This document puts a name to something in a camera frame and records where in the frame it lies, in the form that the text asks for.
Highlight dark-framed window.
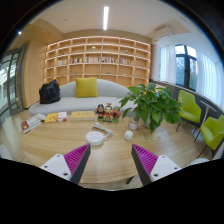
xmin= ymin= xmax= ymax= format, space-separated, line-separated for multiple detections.
xmin=174 ymin=43 xmax=198 ymax=92

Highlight long ceiling light strip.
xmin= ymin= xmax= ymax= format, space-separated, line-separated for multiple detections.
xmin=102 ymin=5 xmax=110 ymax=31

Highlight light grey curved sofa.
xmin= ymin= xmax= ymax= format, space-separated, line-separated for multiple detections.
xmin=28 ymin=78 xmax=141 ymax=118

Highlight red and white book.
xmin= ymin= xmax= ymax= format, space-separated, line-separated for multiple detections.
xmin=20 ymin=113 xmax=47 ymax=135

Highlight black bag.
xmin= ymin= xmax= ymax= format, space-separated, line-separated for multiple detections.
xmin=38 ymin=78 xmax=62 ymax=105

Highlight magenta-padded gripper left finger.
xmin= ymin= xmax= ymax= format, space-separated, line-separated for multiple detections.
xmin=39 ymin=143 xmax=92 ymax=185

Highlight round white power strip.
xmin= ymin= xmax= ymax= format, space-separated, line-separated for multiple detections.
xmin=85 ymin=130 xmax=105 ymax=147

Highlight white sheer curtain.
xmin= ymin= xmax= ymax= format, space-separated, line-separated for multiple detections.
xmin=195 ymin=49 xmax=224 ymax=112
xmin=159 ymin=44 xmax=177 ymax=85

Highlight white power strip cable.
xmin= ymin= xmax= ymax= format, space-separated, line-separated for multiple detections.
xmin=91 ymin=121 xmax=116 ymax=141

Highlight yellow cushion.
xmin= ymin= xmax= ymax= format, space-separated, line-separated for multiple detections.
xmin=74 ymin=77 xmax=99 ymax=99

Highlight grey-framed glass door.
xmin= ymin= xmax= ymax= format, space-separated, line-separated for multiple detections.
xmin=0 ymin=46 xmax=27 ymax=118

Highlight green chair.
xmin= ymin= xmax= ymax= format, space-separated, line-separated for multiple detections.
xmin=175 ymin=89 xmax=203 ymax=133
xmin=194 ymin=114 xmax=224 ymax=160

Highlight plain yellow book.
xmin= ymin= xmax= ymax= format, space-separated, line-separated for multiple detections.
xmin=69 ymin=110 xmax=97 ymax=122

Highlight wooden wall shelf unit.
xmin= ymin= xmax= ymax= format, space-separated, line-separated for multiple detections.
xmin=43 ymin=35 xmax=152 ymax=88

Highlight small white jar red label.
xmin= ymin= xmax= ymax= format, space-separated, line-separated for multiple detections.
xmin=128 ymin=117 xmax=140 ymax=131

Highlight three-figure figurine set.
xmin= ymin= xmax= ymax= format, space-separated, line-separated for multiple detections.
xmin=96 ymin=102 xmax=122 ymax=124

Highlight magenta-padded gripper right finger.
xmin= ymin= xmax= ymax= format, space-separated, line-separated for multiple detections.
xmin=131 ymin=143 xmax=182 ymax=187

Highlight potted green plant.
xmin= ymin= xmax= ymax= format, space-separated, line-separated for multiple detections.
xmin=118 ymin=82 xmax=184 ymax=135

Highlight white air conditioner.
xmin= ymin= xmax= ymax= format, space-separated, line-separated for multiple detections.
xmin=152 ymin=25 xmax=175 ymax=43

